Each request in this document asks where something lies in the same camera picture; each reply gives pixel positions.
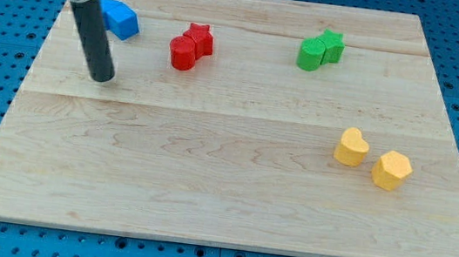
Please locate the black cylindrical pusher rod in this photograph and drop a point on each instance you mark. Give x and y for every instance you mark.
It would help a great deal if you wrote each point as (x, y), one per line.
(93, 38)

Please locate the red star block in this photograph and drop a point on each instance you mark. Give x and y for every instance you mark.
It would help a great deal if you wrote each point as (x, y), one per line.
(202, 37)

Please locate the green star block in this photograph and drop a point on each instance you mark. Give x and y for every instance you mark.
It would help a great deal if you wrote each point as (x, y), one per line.
(334, 44)

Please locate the blue cube block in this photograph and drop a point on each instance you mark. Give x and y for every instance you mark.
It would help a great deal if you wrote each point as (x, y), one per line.
(122, 21)

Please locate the red cylinder block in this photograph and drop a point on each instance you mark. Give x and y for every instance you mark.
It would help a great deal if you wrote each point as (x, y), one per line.
(182, 53)

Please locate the light wooden board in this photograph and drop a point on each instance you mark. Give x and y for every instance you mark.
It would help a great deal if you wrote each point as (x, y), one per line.
(238, 151)

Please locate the green cylinder block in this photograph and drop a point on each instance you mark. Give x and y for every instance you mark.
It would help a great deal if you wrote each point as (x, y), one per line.
(310, 54)

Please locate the yellow heart block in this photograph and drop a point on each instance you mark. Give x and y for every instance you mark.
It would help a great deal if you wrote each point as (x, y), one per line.
(352, 148)

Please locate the yellow hexagon block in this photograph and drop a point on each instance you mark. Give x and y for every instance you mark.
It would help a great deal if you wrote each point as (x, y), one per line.
(391, 170)

